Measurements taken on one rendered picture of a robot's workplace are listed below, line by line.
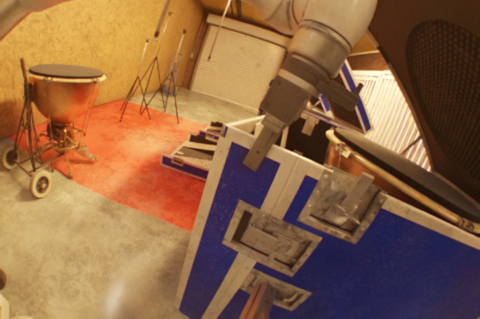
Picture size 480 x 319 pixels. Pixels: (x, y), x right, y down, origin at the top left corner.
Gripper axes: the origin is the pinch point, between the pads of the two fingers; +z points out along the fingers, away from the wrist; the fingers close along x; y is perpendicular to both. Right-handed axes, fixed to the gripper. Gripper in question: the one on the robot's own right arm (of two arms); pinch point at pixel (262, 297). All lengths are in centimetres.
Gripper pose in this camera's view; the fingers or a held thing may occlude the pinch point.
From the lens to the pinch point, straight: 33.6
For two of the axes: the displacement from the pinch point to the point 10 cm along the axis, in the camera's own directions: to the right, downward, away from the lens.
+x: -6.6, 6.4, 3.9
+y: -6.5, -7.5, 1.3
